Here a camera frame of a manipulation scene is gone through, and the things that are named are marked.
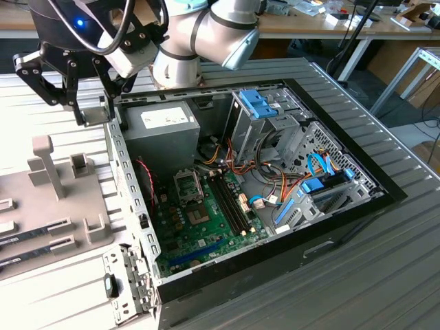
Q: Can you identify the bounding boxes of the orange yellow power wires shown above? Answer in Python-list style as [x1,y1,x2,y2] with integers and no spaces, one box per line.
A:
[203,143,223,165]

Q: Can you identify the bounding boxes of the blue wire with white plug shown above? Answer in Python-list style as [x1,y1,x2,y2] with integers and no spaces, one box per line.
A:
[247,194,266,210]

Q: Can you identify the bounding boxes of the dark RAM stick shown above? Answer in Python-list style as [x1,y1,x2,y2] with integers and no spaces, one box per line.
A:
[0,226,51,247]
[0,244,53,267]

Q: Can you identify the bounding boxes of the grey metal optical drive cage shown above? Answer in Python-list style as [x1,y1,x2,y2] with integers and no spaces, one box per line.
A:
[222,89,310,163]

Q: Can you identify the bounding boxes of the green motherboard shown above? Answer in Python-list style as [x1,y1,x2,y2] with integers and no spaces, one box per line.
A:
[154,167,272,278]

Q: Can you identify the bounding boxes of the grey parts rack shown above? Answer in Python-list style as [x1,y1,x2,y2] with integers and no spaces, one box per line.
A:
[0,134,116,280]

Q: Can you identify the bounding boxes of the small white box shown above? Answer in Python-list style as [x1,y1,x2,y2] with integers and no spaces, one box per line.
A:
[343,16,374,30]
[324,12,349,27]

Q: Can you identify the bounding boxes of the grey metal disk bay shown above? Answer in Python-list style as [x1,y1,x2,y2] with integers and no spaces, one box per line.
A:
[273,185,386,237]

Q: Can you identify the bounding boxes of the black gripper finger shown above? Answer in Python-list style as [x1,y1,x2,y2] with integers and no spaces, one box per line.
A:
[91,57,137,122]
[12,51,86,127]

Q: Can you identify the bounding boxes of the open brown cardboard box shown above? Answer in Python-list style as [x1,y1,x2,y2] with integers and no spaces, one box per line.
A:
[400,1,440,29]

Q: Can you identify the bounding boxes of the black RAM slot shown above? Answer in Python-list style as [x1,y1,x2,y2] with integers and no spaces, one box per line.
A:
[217,176,249,234]
[222,175,253,232]
[208,177,241,237]
[213,177,245,235]

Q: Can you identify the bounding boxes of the blue SATA wire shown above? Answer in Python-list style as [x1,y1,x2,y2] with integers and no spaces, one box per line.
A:
[321,153,337,177]
[306,153,327,180]

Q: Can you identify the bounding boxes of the thick black camera cable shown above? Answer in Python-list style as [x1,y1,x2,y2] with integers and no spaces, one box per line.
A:
[46,0,171,56]

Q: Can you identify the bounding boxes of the blue expansion slot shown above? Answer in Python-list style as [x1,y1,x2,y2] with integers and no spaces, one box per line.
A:
[167,239,228,267]

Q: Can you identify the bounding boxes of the black teal bracket latch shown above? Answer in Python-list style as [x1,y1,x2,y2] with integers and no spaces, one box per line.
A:
[103,273,120,298]

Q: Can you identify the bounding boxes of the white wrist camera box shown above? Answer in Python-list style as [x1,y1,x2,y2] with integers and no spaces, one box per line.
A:
[97,30,160,79]

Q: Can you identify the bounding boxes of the small square CPU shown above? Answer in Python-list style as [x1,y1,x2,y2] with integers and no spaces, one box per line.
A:
[83,107,111,127]

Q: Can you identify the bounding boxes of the hard disk in blue carrier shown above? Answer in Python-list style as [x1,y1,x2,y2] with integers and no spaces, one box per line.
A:
[296,167,357,204]

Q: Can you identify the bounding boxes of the blue plastic drive latch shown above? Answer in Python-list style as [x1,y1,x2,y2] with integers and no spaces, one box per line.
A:
[237,89,281,120]

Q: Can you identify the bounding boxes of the long wooden desk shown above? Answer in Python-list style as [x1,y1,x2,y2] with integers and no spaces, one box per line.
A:
[0,0,440,82]

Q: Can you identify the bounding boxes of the aluminium profile frame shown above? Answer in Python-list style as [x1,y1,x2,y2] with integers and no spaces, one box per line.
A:
[369,46,440,118]

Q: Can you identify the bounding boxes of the grey power supply unit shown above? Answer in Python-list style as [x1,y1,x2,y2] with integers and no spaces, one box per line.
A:
[122,100,201,179]

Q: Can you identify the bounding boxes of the black slanted pole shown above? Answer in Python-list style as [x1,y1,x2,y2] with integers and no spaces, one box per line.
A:
[325,0,382,83]

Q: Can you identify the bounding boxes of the black open PC case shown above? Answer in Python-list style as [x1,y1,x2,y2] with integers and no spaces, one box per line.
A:
[98,78,408,330]

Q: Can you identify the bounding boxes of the brown cardboard sheet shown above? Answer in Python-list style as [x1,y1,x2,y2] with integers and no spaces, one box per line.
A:
[366,43,440,111]

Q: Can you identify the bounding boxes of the blue plastic rail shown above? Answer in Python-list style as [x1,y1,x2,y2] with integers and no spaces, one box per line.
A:
[274,198,296,227]

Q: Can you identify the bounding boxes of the orange black wire bundle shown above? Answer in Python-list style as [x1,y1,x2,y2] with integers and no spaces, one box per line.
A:
[225,137,305,206]

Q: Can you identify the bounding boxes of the perforated metal drive cage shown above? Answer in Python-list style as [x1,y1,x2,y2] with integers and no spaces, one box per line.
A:
[280,120,385,207]

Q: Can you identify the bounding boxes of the metal socket cover frame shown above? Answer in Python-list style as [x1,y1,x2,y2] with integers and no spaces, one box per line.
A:
[186,204,210,226]

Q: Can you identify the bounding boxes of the red black twisted wire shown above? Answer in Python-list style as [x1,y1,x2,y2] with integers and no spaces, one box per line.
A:
[135,156,160,207]

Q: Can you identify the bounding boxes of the metal expansion card bracket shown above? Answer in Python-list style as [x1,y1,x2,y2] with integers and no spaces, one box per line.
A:
[102,243,162,326]

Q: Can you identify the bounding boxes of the CPU socket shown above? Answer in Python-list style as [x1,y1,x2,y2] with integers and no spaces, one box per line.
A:
[173,168,205,205]

